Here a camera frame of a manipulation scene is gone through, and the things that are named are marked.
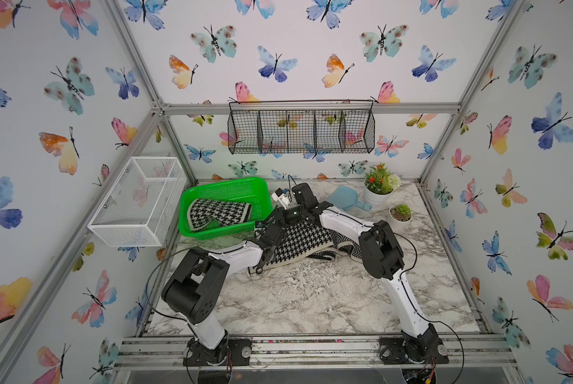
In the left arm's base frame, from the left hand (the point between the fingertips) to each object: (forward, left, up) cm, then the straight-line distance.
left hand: (264, 248), depth 95 cm
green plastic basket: (+13, +20, +9) cm, 26 cm away
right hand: (+5, -1, +11) cm, 12 cm away
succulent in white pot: (+10, -55, +6) cm, 56 cm away
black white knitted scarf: (+4, -14, +1) cm, 15 cm away
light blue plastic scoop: (+28, -37, -3) cm, 46 cm away
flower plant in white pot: (+21, -47, +13) cm, 53 cm away
